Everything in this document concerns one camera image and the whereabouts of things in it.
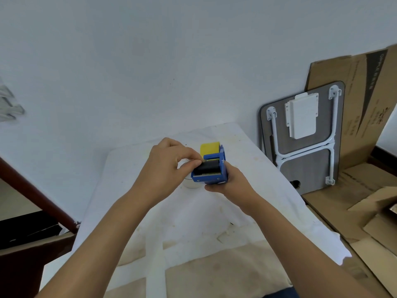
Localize person's right forearm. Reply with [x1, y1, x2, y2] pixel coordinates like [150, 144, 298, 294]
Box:
[244, 198, 383, 298]

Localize loose brown cardboard piece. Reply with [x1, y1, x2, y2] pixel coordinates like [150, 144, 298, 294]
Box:
[347, 186, 397, 255]

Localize white folding table legs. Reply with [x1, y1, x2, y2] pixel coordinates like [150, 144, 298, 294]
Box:
[267, 85, 342, 186]

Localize white plastic drawer box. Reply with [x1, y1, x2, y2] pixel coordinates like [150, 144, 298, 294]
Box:
[284, 92, 319, 140]

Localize blue and yellow tape dispenser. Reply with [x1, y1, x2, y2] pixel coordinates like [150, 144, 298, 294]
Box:
[190, 142, 229, 185]

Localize white table cloth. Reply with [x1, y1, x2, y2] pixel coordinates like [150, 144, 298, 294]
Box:
[40, 122, 353, 298]

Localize person's right hand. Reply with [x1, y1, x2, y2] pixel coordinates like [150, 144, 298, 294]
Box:
[204, 161, 260, 215]

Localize person's left hand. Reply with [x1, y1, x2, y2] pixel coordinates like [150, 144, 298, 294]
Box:
[132, 138, 204, 210]

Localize black flat panel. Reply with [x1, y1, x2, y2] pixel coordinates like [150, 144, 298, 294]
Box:
[0, 223, 63, 249]

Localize flattened brown cardboard sheet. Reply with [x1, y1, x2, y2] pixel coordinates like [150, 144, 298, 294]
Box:
[302, 163, 397, 298]

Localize person's left forearm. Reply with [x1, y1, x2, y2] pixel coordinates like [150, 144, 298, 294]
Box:
[33, 191, 153, 298]

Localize grey folding table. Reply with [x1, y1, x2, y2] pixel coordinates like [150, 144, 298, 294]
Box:
[259, 81, 346, 196]

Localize white wall hanger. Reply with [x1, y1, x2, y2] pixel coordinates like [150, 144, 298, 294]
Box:
[0, 77, 26, 123]

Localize person's blue trousers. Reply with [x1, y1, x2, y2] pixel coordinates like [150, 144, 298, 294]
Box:
[263, 287, 300, 298]

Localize large printed cardboard sheet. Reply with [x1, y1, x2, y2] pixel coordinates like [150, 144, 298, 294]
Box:
[305, 43, 397, 172]

